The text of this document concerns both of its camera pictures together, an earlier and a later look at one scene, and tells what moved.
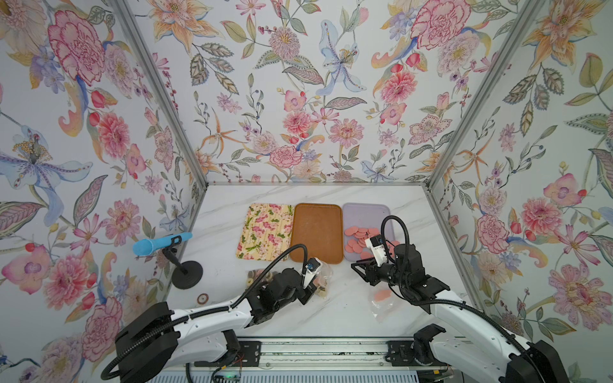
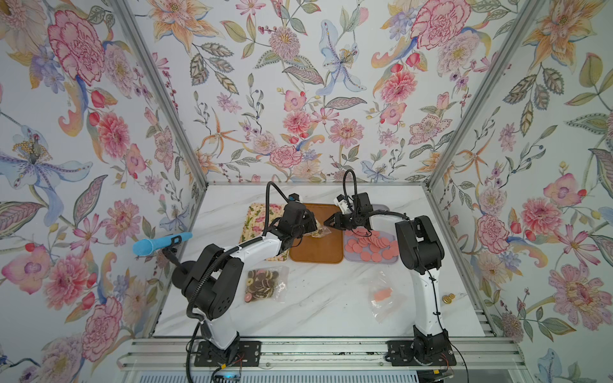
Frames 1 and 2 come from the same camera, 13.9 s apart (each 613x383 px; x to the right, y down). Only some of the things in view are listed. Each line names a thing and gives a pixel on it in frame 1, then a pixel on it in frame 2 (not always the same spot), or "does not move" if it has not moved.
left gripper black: [308, 294] → [310, 221]
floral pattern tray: [266, 231] does not move
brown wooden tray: [319, 228] does not move
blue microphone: [144, 246] does not move
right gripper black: [371, 270] → [338, 218]
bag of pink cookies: [381, 301] does not move
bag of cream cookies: [322, 279] → [318, 232]
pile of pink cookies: [357, 242] does not move
